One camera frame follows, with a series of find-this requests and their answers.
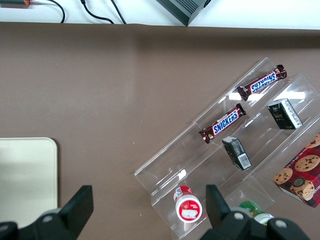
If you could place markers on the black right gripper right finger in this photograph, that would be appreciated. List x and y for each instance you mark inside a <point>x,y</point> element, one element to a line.
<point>225,222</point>

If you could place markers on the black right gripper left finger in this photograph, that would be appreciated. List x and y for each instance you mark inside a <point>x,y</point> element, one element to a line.
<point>67,217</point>

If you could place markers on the cream plastic tray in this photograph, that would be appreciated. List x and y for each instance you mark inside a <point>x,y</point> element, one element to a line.
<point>25,175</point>

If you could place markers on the green yogurt cup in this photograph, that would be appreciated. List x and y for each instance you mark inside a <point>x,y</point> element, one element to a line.
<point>250,206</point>

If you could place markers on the red yogurt cup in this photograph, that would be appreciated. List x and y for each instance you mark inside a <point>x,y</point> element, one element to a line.
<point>187,205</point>

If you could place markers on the clear acrylic stepped stand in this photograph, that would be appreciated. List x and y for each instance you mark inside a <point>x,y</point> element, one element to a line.
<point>195,160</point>

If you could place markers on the small black carton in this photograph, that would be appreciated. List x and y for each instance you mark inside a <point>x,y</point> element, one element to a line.
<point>285,113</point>
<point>237,152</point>

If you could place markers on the red plaid cookie box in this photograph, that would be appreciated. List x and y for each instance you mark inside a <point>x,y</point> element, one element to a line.
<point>305,175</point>

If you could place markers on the Snickers chocolate bar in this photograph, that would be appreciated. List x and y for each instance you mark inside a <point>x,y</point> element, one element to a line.
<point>222,123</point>
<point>262,82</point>

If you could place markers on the dark grey electronics box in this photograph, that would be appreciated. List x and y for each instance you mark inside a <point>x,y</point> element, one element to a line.
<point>185,10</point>

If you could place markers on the orange tipped tool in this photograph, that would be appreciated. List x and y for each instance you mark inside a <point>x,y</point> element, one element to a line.
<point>15,2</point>

